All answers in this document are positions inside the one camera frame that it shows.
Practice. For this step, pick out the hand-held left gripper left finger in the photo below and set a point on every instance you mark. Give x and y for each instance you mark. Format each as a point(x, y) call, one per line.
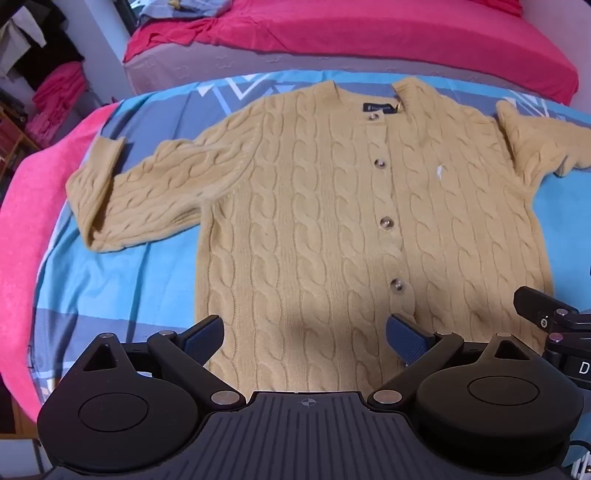
point(203, 339)

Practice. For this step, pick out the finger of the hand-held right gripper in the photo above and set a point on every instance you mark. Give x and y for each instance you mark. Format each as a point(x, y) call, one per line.
point(535, 304)

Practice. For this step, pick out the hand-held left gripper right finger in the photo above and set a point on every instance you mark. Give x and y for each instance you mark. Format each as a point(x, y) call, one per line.
point(406, 339)

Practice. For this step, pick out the pink clothes pile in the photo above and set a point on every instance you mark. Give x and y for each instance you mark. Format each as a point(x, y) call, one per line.
point(57, 101)

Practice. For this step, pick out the dark hanging clothes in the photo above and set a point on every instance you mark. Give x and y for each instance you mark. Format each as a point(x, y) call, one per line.
point(41, 41)

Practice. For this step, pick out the blue grey patterned bed sheet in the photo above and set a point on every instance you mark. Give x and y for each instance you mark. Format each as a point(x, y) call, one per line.
point(138, 286)

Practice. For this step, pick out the pink fleece blanket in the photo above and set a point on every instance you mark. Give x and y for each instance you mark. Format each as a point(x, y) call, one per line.
point(32, 221)

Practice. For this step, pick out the blue grey cloth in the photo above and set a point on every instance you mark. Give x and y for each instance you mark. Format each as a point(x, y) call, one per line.
point(184, 7)

